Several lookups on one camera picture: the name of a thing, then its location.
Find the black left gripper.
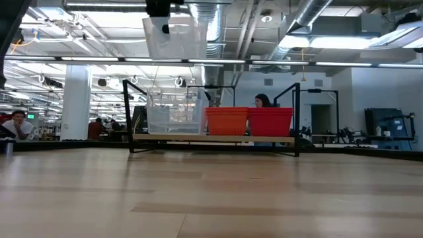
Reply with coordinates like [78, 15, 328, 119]
[145, 0, 184, 35]

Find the red plastic basket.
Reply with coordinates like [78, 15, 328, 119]
[247, 109, 294, 114]
[247, 107, 294, 112]
[248, 111, 293, 138]

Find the long linear ceiling lamp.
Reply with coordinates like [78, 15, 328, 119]
[5, 56, 423, 69]

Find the bright ceiling light panel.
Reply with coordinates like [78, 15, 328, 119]
[67, 11, 146, 30]
[279, 35, 377, 50]

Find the white pillar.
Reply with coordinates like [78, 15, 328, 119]
[60, 64, 93, 141]

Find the blue equipment cabinet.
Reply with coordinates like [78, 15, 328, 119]
[364, 107, 416, 151]

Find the ribbed silver ceiling duct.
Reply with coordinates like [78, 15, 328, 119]
[190, 0, 221, 105]

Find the yellow hanging cord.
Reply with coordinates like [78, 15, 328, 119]
[300, 48, 307, 82]

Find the smooth silver ceiling duct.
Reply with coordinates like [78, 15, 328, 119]
[264, 0, 333, 62]

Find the black background frame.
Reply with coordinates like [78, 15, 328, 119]
[300, 88, 340, 143]

